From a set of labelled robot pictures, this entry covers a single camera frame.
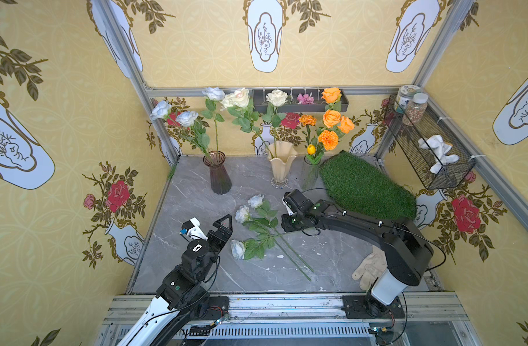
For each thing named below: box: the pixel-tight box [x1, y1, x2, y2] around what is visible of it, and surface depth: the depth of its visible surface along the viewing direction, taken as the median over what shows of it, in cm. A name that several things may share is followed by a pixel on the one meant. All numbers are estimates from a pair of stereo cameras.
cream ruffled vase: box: [266, 139, 298, 189], surface depth 99 cm
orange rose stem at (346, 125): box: [337, 115, 355, 135], surface depth 83 cm
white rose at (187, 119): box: [176, 111, 213, 156], surface depth 83 cm
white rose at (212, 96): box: [200, 86, 226, 153], surface depth 87 cm
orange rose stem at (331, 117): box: [322, 108, 342, 129], surface depth 81 cm
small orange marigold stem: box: [318, 129, 340, 166], surface depth 80 cm
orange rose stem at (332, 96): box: [321, 86, 342, 112], surface depth 83 cm
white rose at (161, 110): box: [150, 100, 205, 153], surface depth 81 cm
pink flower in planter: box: [296, 91, 316, 105], surface depth 90 cm
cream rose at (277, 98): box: [261, 89, 288, 158], surface depth 83 cm
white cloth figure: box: [418, 134, 460, 175], surface depth 73 cm
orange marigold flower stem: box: [298, 113, 317, 145], surface depth 89 cm
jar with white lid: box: [402, 92, 429, 127], surface depth 81 cm
